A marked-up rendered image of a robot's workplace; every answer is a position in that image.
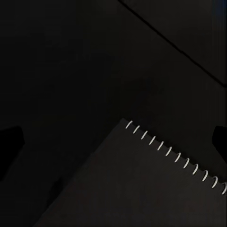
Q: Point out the desk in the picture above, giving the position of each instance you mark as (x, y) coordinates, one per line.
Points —
(71, 70)

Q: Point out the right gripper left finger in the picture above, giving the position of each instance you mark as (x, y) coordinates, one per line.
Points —
(11, 142)

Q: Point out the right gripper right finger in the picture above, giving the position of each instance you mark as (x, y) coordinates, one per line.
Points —
(219, 140)

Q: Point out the notebook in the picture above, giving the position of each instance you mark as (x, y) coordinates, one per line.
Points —
(132, 180)

